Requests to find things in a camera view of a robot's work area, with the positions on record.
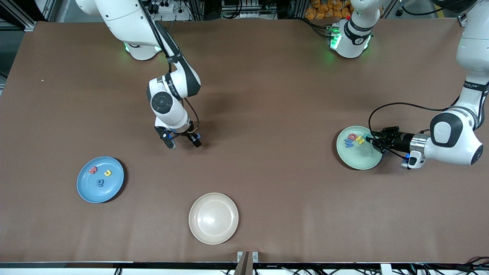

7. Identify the light green round plate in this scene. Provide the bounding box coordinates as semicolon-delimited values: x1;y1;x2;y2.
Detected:
336;126;383;170

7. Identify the beige round plate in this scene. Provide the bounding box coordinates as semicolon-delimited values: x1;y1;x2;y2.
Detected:
188;192;239;245

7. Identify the brown table cover mat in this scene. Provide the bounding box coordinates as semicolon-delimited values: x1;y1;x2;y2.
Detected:
0;18;489;264

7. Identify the blue round plate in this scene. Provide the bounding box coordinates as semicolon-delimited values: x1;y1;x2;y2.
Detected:
76;156;125;204

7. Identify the white power strip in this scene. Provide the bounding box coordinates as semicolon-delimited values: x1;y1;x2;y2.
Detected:
151;0;177;14

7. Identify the orange fruit pile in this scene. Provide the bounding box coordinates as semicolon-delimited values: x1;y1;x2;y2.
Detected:
305;0;352;20

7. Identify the white control box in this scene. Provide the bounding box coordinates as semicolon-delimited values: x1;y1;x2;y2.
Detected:
222;0;277;19

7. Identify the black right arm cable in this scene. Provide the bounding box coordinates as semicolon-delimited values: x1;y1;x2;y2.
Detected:
139;0;200;135

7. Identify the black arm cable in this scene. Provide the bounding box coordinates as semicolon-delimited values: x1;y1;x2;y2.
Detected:
368;102;463;159
139;0;200;135

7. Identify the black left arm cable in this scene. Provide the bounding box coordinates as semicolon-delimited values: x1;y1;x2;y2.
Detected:
368;102;463;159

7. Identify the brown camera pole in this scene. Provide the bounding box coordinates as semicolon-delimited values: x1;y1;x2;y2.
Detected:
234;251;253;275

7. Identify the black cable bundle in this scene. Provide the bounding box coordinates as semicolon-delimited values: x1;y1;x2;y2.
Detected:
413;256;489;275

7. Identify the silver aluminium frame profile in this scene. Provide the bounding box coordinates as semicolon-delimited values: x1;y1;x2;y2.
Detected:
458;0;489;27
6;0;50;32

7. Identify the white table frame rail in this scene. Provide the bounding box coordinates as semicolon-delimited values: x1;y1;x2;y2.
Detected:
0;267;233;275

